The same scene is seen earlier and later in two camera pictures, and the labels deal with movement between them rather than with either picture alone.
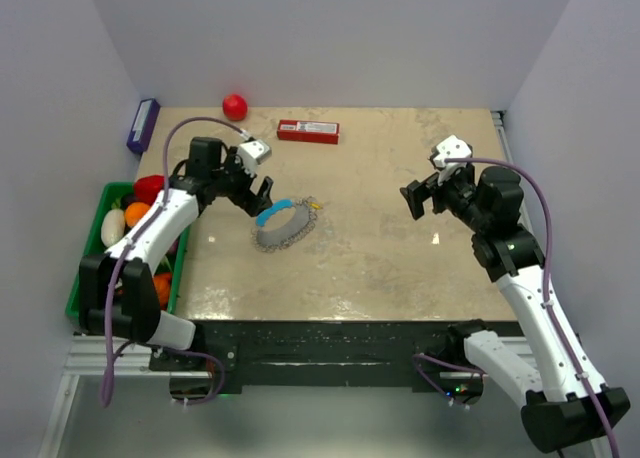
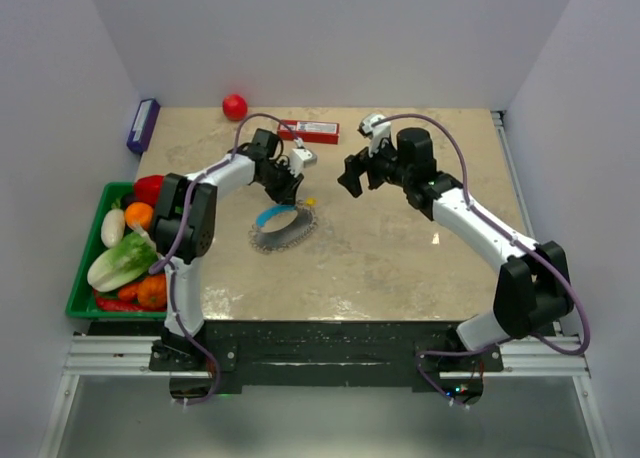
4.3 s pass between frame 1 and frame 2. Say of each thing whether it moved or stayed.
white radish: stayed
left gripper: moved
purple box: stayed
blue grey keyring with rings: stayed
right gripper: moved
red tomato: stayed
